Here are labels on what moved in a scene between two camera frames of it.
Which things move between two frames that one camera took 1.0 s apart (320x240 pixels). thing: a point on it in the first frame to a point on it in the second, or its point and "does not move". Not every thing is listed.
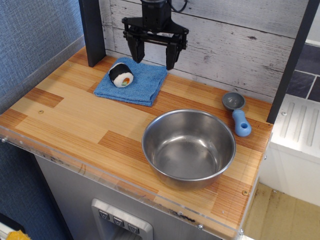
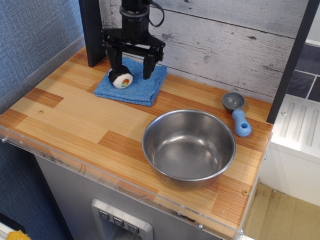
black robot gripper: [156, 26] to [134, 36]
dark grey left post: [93, 30] does not move
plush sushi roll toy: [120, 75] does not move
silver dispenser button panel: [112, 223] does not move
